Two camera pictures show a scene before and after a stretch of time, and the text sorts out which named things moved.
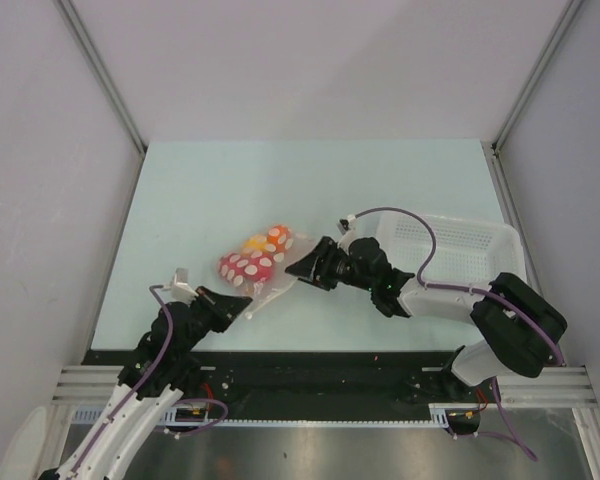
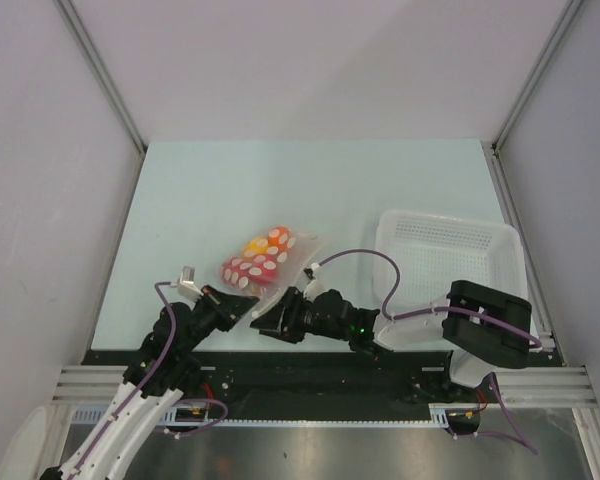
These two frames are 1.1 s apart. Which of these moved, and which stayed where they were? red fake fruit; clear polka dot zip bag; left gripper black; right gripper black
Moved: right gripper black
Stayed: clear polka dot zip bag; red fake fruit; left gripper black
